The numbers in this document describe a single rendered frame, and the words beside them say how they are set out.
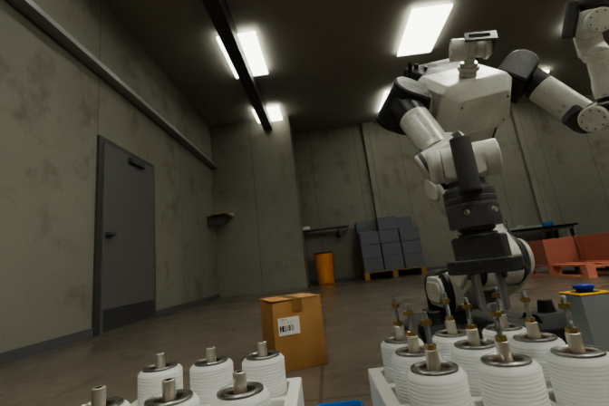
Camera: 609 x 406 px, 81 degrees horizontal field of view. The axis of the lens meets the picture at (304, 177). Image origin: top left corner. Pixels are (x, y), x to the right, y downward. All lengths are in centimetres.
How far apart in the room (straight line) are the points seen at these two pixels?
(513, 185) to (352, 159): 413
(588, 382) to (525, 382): 10
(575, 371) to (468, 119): 72
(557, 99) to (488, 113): 21
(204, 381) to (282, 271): 731
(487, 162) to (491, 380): 35
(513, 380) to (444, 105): 75
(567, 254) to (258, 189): 590
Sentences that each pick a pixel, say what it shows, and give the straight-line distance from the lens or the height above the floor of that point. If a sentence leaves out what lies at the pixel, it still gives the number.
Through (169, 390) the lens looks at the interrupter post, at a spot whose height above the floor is 27.
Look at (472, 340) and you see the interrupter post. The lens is 83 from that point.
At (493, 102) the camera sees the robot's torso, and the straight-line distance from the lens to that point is 125.
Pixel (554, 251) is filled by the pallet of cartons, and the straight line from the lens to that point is 526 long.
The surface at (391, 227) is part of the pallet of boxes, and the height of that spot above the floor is 107.
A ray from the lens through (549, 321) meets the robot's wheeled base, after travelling 138.
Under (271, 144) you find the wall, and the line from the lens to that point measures 867.
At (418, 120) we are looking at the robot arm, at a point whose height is 79.
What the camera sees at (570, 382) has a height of 22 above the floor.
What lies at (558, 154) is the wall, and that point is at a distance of 1142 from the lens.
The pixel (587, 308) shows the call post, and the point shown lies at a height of 29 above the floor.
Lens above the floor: 44
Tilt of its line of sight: 14 degrees up
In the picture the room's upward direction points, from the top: 7 degrees counter-clockwise
